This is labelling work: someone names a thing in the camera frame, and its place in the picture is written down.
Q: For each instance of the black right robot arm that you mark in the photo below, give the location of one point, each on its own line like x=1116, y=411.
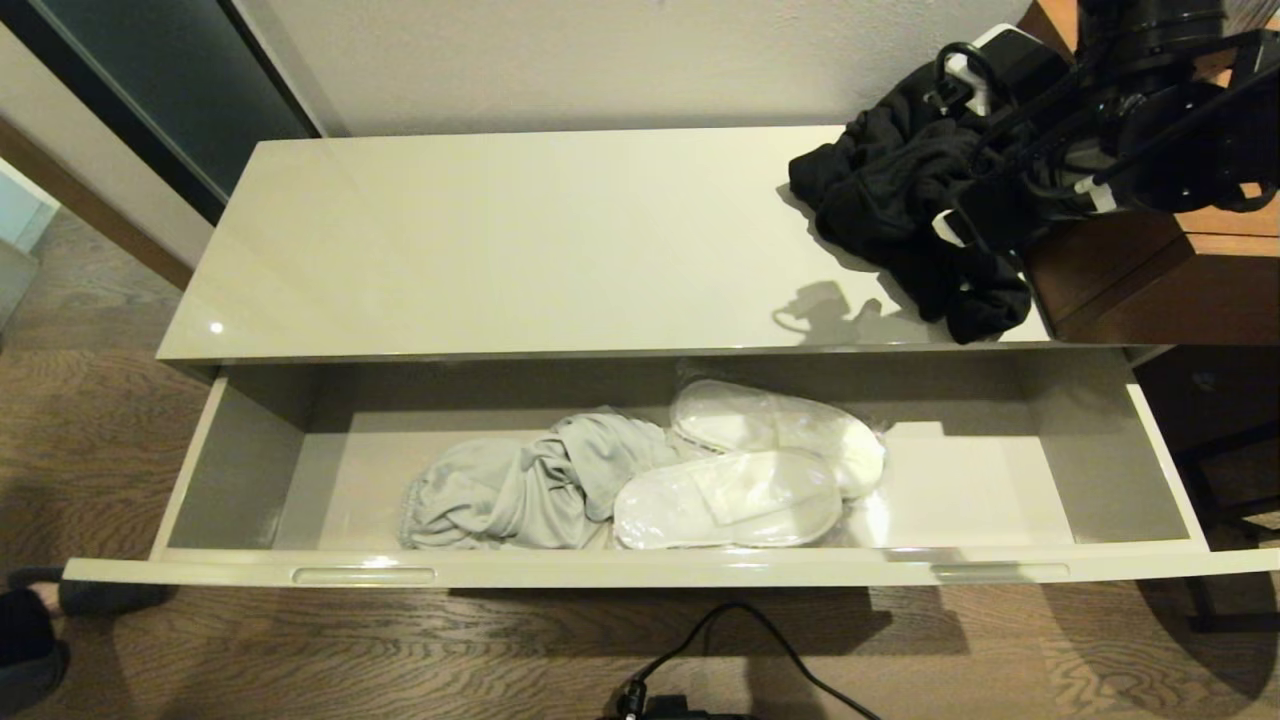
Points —
x=1170, y=120

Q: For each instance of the white slipper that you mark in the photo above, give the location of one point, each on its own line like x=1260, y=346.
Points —
x=790, y=425
x=730, y=500

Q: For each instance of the dark glass door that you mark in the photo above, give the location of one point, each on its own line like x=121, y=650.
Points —
x=170, y=90

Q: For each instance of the brown wooden desk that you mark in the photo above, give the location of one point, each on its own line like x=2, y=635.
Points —
x=1150, y=280

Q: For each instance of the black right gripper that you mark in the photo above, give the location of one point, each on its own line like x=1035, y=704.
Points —
x=985, y=215

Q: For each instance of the brown wooden wall trim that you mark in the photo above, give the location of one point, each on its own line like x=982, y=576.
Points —
x=90, y=205

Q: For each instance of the black garment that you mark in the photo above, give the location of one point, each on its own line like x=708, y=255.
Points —
x=890, y=200

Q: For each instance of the black metal stand legs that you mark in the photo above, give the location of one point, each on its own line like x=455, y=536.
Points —
x=1230, y=500

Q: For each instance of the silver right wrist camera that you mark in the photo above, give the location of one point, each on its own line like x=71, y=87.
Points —
x=1010, y=65

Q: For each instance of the light grey garment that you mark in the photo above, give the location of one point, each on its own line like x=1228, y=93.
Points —
x=520, y=490

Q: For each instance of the robot base housing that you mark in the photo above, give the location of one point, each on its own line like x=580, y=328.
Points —
x=680, y=712

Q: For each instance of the glossy beige wide drawer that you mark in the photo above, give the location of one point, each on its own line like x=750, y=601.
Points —
x=320, y=480

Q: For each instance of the glossy beige low cabinet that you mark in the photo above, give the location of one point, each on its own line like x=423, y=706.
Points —
x=500, y=240

